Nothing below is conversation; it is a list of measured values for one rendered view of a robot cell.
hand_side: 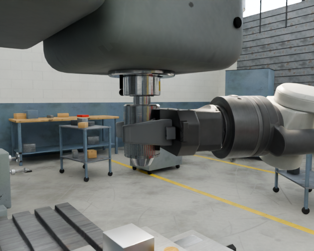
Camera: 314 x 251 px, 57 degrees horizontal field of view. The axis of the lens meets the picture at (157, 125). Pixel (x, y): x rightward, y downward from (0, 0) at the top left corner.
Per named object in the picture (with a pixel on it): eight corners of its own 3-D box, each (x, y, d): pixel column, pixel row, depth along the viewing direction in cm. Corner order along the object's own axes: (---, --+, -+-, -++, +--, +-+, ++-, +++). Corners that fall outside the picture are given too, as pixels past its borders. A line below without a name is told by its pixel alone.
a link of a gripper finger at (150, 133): (121, 120, 35) (171, 119, 36) (122, 147, 35) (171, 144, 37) (124, 121, 33) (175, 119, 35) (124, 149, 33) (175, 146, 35)
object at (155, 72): (149, 79, 43) (149, 74, 43) (189, 76, 36) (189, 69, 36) (96, 77, 38) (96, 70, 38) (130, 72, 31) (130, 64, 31)
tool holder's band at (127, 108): (163, 111, 39) (163, 103, 39) (155, 112, 35) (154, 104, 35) (130, 111, 40) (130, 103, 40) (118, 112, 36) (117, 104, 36)
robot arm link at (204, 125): (152, 95, 44) (222, 95, 48) (153, 158, 45) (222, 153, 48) (182, 94, 32) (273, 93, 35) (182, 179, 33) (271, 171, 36)
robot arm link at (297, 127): (234, 86, 44) (296, 86, 47) (221, 148, 48) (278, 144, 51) (282, 117, 34) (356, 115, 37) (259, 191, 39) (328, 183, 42)
